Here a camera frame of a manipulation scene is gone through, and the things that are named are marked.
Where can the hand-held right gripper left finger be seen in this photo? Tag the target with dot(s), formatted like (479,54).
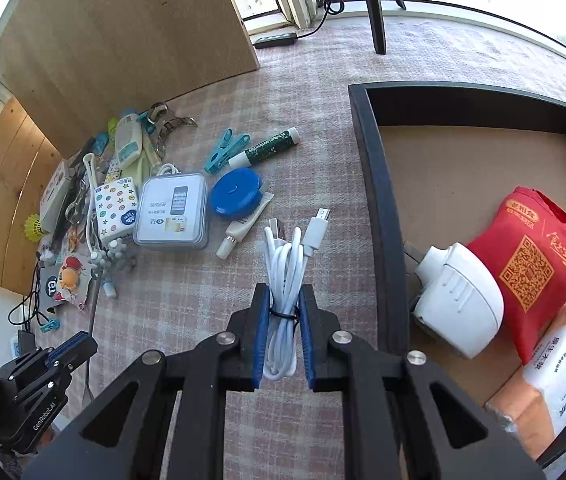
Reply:
(259,335)

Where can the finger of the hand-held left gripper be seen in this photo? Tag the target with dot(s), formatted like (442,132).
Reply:
(65,347)
(85,350)

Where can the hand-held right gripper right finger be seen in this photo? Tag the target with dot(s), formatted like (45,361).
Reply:
(307,335)

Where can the cartoon badge reel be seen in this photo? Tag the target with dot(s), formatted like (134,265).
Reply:
(70,275)

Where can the white knobby toy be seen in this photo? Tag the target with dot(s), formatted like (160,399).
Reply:
(113,255)

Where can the white dotted box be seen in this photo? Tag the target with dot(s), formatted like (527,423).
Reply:
(115,205)

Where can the clear plastic box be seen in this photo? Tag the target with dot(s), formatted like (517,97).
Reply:
(173,210)

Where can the black tray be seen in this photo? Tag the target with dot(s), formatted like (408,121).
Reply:
(378,185)

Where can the blue clothespin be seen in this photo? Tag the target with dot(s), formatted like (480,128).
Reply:
(223,150)

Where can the white lotion bottle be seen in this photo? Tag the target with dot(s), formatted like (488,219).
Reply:
(128,142)

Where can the metal tongs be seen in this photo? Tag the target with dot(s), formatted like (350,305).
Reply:
(175,124)

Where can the steel spring clip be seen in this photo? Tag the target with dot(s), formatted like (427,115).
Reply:
(155,110)

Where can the plaid cloth covered desktop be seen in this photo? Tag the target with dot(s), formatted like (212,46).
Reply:
(313,110)

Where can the small blue clip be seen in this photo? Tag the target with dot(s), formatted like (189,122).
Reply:
(49,326)

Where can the black power adapter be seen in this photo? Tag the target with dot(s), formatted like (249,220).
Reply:
(26,341)

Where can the white power strip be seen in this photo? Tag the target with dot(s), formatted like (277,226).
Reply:
(14,346)

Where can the grey card round black logo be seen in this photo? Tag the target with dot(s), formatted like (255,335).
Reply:
(50,285)

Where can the small white tube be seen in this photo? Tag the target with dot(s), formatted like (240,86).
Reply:
(238,230)

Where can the yellow shuttlecock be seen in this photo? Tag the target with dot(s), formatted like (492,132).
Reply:
(34,225)

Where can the blue round tape measure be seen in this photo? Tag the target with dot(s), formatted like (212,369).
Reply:
(235,192)

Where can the white printed carton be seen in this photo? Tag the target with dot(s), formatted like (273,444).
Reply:
(55,195)

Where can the white charger plug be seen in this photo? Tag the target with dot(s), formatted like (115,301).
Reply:
(463,300)

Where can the green white tube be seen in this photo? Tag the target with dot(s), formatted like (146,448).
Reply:
(263,149)

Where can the blue wrapped packet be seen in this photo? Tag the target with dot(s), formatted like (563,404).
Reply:
(95,147)

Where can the red cloth bag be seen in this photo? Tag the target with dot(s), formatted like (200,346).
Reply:
(528,260)

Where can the orange tissue packet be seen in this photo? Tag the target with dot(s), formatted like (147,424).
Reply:
(558,370)

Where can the black power strip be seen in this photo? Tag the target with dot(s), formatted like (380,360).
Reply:
(275,40)

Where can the light wooden board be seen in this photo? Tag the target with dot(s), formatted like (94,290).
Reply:
(123,35)

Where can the black tripod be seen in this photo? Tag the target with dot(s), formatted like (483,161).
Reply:
(377,10)

